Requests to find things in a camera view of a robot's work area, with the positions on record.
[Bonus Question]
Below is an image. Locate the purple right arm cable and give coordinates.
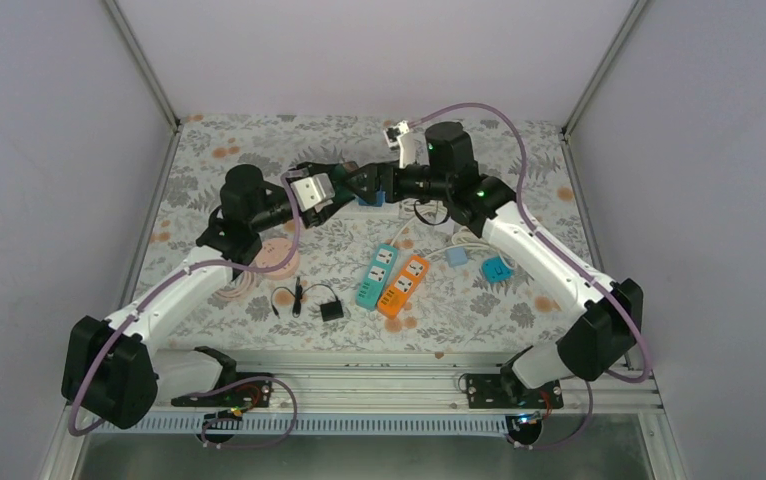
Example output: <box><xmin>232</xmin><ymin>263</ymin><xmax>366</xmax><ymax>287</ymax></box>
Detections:
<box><xmin>409</xmin><ymin>102</ymin><xmax>653</xmax><ymax>386</ymax></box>

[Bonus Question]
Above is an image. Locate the cyan small adapter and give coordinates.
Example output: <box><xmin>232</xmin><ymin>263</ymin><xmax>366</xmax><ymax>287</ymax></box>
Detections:
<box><xmin>481</xmin><ymin>256</ymin><xmax>514</xmax><ymax>284</ymax></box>

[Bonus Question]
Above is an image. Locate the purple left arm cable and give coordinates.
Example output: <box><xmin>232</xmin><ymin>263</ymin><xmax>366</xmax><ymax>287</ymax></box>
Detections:
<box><xmin>67</xmin><ymin>173</ymin><xmax>303</xmax><ymax>439</ymax></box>

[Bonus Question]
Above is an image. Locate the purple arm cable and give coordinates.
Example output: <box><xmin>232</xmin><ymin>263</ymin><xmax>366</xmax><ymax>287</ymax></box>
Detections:
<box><xmin>67</xmin><ymin>173</ymin><xmax>303</xmax><ymax>439</ymax></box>
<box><xmin>409</xmin><ymin>102</ymin><xmax>653</xmax><ymax>386</ymax></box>

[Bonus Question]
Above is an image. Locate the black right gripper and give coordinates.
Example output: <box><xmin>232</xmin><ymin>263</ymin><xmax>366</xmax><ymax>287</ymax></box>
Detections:
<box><xmin>341</xmin><ymin>160</ymin><xmax>451</xmax><ymax>204</ymax></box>

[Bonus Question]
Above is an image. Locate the orange power strip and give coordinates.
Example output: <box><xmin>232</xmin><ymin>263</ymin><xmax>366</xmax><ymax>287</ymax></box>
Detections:
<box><xmin>377</xmin><ymin>255</ymin><xmax>430</xmax><ymax>318</ymax></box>

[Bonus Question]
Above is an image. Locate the aluminium corner frame post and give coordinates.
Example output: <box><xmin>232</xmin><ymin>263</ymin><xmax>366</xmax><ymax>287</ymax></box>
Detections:
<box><xmin>561</xmin><ymin>0</ymin><xmax>650</xmax><ymax>142</ymax></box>
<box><xmin>102</xmin><ymin>0</ymin><xmax>180</xmax><ymax>132</ymax></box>

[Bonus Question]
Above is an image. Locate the teal power strip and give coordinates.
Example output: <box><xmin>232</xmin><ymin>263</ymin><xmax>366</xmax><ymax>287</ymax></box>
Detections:
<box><xmin>355</xmin><ymin>243</ymin><xmax>399</xmax><ymax>311</ymax></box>

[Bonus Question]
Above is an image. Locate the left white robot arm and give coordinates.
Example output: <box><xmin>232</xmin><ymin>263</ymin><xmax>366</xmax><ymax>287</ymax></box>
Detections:
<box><xmin>61</xmin><ymin>162</ymin><xmax>352</xmax><ymax>436</ymax></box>

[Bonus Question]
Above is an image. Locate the blue cube socket adapter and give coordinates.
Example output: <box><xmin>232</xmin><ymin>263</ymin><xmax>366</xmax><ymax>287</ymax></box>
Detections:
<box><xmin>357</xmin><ymin>190</ymin><xmax>386</xmax><ymax>208</ymax></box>

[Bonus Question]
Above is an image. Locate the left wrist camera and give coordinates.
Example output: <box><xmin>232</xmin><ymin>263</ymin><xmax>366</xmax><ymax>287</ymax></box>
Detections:
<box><xmin>291</xmin><ymin>175</ymin><xmax>335</xmax><ymax>212</ymax></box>

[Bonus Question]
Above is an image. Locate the light blue small adapter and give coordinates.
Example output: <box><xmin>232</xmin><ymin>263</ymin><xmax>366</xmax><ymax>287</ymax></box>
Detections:
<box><xmin>444</xmin><ymin>246</ymin><xmax>469</xmax><ymax>268</ymax></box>

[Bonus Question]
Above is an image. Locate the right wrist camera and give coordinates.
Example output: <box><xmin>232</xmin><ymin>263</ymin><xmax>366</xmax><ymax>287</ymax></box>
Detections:
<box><xmin>384</xmin><ymin>120</ymin><xmax>419</xmax><ymax>169</ymax></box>

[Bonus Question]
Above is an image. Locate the aluminium corner frame post right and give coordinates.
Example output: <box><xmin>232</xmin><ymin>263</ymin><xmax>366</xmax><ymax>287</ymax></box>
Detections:
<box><xmin>561</xmin><ymin>0</ymin><xmax>650</xmax><ymax>142</ymax></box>

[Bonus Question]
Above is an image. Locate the aluminium front rail base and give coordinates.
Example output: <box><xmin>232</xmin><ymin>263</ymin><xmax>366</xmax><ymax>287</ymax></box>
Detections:
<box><xmin>41</xmin><ymin>352</ymin><xmax>686</xmax><ymax>479</ymax></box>

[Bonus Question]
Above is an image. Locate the white multicolour power strip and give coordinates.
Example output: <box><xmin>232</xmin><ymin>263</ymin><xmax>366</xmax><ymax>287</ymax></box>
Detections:
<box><xmin>339</xmin><ymin>202</ymin><xmax>400</xmax><ymax>220</ymax></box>

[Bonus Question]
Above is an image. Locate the dark green cube adapter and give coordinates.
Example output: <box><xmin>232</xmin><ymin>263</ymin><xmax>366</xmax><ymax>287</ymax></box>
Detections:
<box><xmin>327</xmin><ymin>164</ymin><xmax>350</xmax><ymax>196</ymax></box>

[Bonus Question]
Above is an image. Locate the pink round socket with cable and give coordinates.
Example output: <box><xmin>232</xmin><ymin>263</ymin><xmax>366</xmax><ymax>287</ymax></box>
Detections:
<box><xmin>213</xmin><ymin>238</ymin><xmax>300</xmax><ymax>302</ymax></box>

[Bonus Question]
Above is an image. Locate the floral patterned table mat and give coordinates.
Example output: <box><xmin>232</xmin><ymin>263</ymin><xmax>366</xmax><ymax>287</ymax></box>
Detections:
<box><xmin>122</xmin><ymin>113</ymin><xmax>616</xmax><ymax>354</ymax></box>

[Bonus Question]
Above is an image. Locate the black power adapter with cable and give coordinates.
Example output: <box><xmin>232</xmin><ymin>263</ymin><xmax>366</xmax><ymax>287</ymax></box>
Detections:
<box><xmin>270</xmin><ymin>276</ymin><xmax>346</xmax><ymax>324</ymax></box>

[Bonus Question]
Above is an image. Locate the aluminium corner frame post left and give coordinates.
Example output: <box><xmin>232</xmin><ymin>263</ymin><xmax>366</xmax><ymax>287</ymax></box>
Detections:
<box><xmin>102</xmin><ymin>0</ymin><xmax>180</xmax><ymax>132</ymax></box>

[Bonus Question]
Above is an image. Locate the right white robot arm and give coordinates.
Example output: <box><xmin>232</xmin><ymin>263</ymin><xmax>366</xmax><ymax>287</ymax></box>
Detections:
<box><xmin>337</xmin><ymin>122</ymin><xmax>652</xmax><ymax>407</ymax></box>

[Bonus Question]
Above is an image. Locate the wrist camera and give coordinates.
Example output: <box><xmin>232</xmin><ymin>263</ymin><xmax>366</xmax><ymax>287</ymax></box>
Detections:
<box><xmin>291</xmin><ymin>175</ymin><xmax>335</xmax><ymax>212</ymax></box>
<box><xmin>384</xmin><ymin>120</ymin><xmax>419</xmax><ymax>169</ymax></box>

